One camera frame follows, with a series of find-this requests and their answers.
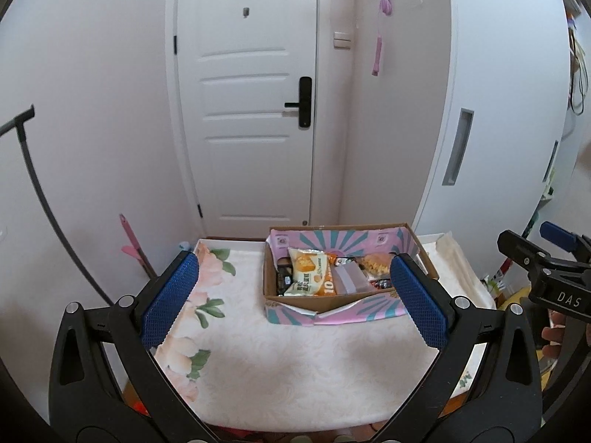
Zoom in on floral tablecloth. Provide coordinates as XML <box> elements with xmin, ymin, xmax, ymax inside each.
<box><xmin>124</xmin><ymin>235</ymin><xmax>498</xmax><ymax>435</ymax></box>

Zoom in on hanging dark cords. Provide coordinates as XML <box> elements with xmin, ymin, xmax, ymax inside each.
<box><xmin>566</xmin><ymin>7</ymin><xmax>591</xmax><ymax>117</ymax></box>

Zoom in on black curved pole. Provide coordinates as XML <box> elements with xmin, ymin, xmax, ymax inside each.
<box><xmin>0</xmin><ymin>105</ymin><xmax>112</xmax><ymax>308</ymax></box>

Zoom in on pink striped cardboard box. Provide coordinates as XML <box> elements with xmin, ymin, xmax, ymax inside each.
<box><xmin>262</xmin><ymin>222</ymin><xmax>439</xmax><ymax>328</ymax></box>

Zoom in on pink handled tool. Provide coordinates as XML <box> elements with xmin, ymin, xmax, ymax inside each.
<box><xmin>119</xmin><ymin>213</ymin><xmax>158</xmax><ymax>280</ymax></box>

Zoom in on person's right hand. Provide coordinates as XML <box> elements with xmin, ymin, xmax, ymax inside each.
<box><xmin>540</xmin><ymin>312</ymin><xmax>568</xmax><ymax>360</ymax></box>

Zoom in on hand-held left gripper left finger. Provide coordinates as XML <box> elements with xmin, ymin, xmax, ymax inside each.
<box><xmin>48</xmin><ymin>250</ymin><xmax>205</xmax><ymax>443</ymax></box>

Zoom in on yellow floral bedding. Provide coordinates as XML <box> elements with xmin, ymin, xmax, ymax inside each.
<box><xmin>450</xmin><ymin>355</ymin><xmax>485</xmax><ymax>400</ymax></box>

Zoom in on grey purple snack packet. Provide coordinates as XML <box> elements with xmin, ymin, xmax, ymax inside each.
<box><xmin>332</xmin><ymin>263</ymin><xmax>371</xmax><ymax>295</ymax></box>

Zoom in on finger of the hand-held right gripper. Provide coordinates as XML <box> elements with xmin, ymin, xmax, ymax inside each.
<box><xmin>540</xmin><ymin>221</ymin><xmax>591</xmax><ymax>264</ymax></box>
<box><xmin>497</xmin><ymin>229</ymin><xmax>591</xmax><ymax>283</ymax></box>

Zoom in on yellow and white snack packet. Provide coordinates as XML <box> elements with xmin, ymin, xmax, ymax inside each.
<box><xmin>283</xmin><ymin>246</ymin><xmax>331</xmax><ymax>297</ymax></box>

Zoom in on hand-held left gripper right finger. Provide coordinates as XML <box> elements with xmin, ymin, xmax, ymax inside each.
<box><xmin>382</xmin><ymin>252</ymin><xmax>544</xmax><ymax>443</ymax></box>

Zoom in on orange snack packet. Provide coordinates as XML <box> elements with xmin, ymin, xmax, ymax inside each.
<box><xmin>322</xmin><ymin>253</ymin><xmax>339</xmax><ymax>295</ymax></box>

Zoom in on pink jump rope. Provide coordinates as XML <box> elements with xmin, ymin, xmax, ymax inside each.
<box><xmin>370</xmin><ymin>0</ymin><xmax>399</xmax><ymax>77</ymax></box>

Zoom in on black door handle lock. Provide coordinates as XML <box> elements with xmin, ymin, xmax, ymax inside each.
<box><xmin>283</xmin><ymin>76</ymin><xmax>313</xmax><ymax>128</ymax></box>

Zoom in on white wardrobe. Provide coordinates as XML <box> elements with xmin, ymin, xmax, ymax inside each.
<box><xmin>412</xmin><ymin>0</ymin><xmax>580</xmax><ymax>297</ymax></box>

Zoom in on clear bag of yellow snacks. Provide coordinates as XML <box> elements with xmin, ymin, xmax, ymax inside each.
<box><xmin>360</xmin><ymin>252</ymin><xmax>394</xmax><ymax>278</ymax></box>

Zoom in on white panel door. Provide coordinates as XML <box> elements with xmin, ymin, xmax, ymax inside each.
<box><xmin>165</xmin><ymin>0</ymin><xmax>343</xmax><ymax>241</ymax></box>

